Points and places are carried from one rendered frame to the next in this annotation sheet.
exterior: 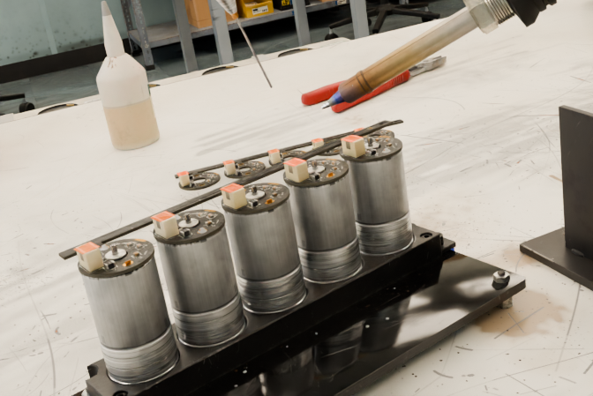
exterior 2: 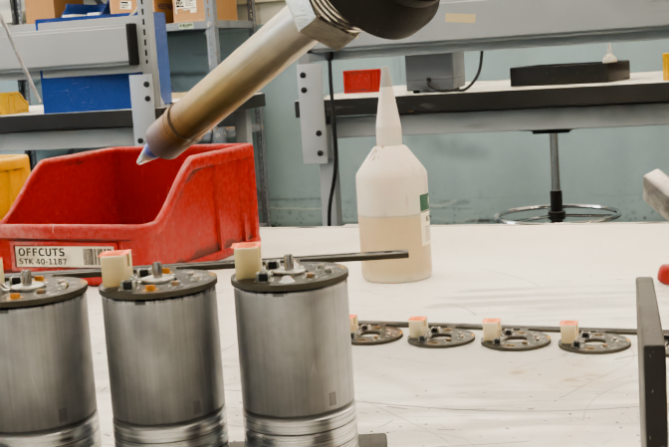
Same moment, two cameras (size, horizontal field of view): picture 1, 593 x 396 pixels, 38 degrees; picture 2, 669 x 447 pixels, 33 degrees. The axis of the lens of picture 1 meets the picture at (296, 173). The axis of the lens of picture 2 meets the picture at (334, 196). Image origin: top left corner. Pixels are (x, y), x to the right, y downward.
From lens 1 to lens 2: 0.23 m
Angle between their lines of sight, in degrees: 37
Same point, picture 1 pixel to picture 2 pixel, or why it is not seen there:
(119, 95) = (372, 200)
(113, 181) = not seen: hidden behind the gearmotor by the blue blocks
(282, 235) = (21, 362)
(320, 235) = (119, 393)
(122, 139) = (366, 265)
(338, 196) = (149, 330)
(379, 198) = (258, 364)
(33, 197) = not seen: hidden behind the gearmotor
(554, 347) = not seen: outside the picture
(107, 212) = (224, 339)
